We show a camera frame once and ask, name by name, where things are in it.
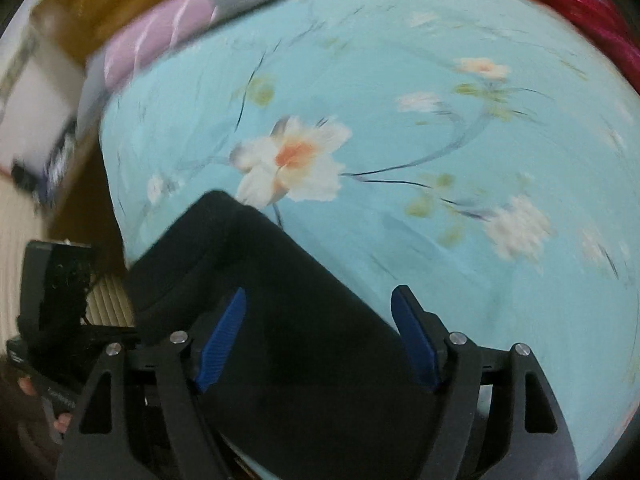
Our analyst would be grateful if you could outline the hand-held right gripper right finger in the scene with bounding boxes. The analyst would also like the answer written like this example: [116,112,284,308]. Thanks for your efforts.
[390,284,579,480]

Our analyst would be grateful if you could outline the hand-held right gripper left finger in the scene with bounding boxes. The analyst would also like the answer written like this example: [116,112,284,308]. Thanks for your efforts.
[55,286,248,480]

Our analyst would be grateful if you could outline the black pants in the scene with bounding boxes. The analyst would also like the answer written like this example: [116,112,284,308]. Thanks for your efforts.
[122,189,451,480]

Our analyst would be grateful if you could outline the person's left hand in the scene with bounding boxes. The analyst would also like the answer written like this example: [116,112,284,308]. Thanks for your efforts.
[16,377,72,434]

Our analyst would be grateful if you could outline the floral light blue bed sheet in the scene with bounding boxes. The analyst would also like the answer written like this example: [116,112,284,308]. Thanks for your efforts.
[97,0,637,480]

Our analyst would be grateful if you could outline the purple striped pillow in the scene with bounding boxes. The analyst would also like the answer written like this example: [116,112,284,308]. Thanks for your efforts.
[102,0,222,92]

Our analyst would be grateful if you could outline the red starred quilt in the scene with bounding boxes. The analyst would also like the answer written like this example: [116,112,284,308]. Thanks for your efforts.
[440,0,632,63]

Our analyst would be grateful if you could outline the wooden bed frame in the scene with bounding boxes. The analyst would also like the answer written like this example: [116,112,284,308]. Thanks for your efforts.
[55,125,134,286]

